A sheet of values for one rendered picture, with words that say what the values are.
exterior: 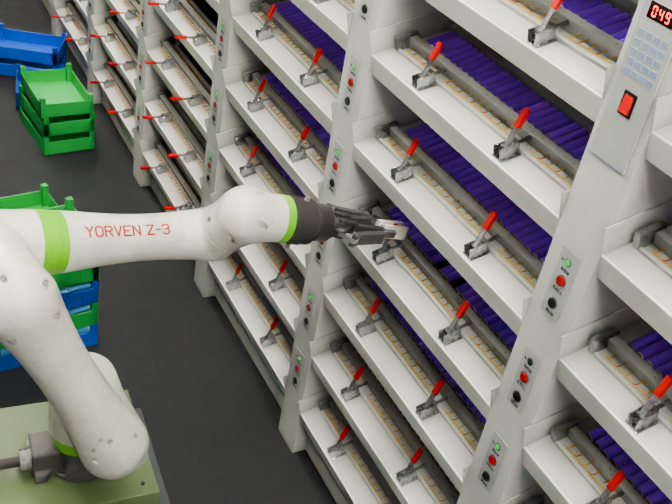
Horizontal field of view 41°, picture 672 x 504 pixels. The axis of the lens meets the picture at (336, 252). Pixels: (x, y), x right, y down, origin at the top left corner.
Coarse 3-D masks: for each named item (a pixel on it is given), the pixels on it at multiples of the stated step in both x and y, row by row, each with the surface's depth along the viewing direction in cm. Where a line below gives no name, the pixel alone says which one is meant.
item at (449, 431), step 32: (352, 288) 211; (352, 320) 203; (384, 320) 201; (384, 352) 195; (416, 352) 191; (384, 384) 192; (416, 384) 188; (448, 384) 185; (416, 416) 181; (448, 416) 181; (480, 416) 178; (448, 448) 175
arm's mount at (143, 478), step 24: (0, 408) 196; (24, 408) 197; (48, 408) 198; (0, 432) 190; (24, 432) 191; (0, 456) 184; (0, 480) 179; (24, 480) 180; (48, 480) 181; (96, 480) 183; (120, 480) 184; (144, 480) 185
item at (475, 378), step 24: (384, 240) 194; (384, 264) 188; (408, 264) 187; (384, 288) 186; (408, 288) 182; (432, 288) 181; (408, 312) 178; (432, 312) 176; (456, 312) 176; (432, 336) 171; (456, 360) 166; (480, 360) 166; (480, 384) 162; (480, 408) 162
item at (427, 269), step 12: (384, 216) 196; (396, 240) 192; (408, 240) 189; (408, 252) 188; (420, 252) 186; (420, 264) 184; (432, 276) 181; (444, 288) 178; (456, 300) 175; (468, 312) 172; (480, 324) 170; (480, 336) 169; (492, 336) 167; (480, 348) 167; (492, 348) 166; (504, 348) 165; (504, 360) 163
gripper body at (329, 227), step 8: (320, 208) 172; (328, 208) 173; (320, 216) 171; (328, 216) 172; (320, 224) 171; (328, 224) 172; (336, 224) 174; (344, 224) 176; (320, 232) 171; (328, 232) 172; (336, 232) 173; (344, 232) 174; (320, 240) 174
